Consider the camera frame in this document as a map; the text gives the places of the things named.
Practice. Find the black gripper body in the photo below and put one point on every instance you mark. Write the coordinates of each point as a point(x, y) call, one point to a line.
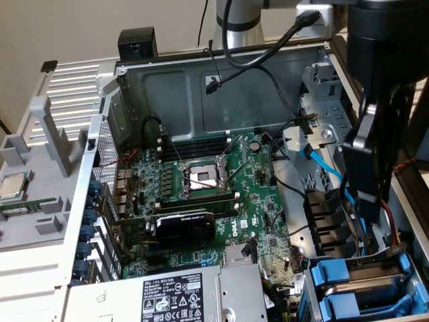
point(385, 40)

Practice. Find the hard disk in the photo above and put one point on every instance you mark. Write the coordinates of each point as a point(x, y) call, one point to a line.
point(372, 292)

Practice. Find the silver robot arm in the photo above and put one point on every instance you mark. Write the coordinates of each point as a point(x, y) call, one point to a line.
point(244, 37)

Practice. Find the metal disk bay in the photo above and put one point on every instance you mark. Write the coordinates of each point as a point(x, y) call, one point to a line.
point(422, 292)

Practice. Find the empty blue disk carrier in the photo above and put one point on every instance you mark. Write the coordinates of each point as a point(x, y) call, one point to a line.
point(342, 303)

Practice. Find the black plastic shroud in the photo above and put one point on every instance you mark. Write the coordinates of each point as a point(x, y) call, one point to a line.
point(321, 219)

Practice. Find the coin battery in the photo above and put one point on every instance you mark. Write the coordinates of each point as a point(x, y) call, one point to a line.
point(255, 145)

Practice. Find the green motherboard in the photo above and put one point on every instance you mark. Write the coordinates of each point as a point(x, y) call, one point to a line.
point(258, 214)

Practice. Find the metal socket cover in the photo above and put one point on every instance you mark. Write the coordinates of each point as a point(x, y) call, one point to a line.
point(244, 147)

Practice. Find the black angled plug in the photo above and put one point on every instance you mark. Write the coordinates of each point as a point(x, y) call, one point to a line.
point(249, 250)

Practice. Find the silver heatsink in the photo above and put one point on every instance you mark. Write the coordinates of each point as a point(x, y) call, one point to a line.
point(234, 256)

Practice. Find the CPU socket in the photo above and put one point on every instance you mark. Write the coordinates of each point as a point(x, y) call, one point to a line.
point(197, 176)

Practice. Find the black graphics card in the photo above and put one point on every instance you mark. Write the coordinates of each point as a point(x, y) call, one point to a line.
point(187, 231)

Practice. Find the thin metal locking lever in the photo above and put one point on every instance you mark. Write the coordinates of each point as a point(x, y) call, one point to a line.
point(172, 147)

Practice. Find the open metal PC case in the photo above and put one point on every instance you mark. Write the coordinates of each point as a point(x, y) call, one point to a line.
point(167, 97)

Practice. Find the black box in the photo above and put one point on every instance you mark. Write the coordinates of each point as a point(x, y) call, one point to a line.
point(137, 43)

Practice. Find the grey power supply unit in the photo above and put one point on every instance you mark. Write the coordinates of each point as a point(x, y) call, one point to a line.
point(127, 295)

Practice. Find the blue slot retainer clip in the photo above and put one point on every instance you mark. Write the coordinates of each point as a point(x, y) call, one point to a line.
point(81, 269)
point(84, 251)
point(90, 217)
point(88, 233)
point(95, 186)

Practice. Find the grey parts rack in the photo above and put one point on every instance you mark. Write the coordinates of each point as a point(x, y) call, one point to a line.
point(40, 188)

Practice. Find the green RAM stick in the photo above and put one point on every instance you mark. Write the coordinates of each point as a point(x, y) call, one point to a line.
point(33, 205)

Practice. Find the silver CPU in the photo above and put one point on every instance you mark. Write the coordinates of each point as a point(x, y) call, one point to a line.
point(11, 186)

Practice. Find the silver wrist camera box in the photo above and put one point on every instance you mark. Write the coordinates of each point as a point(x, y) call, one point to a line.
point(330, 23)

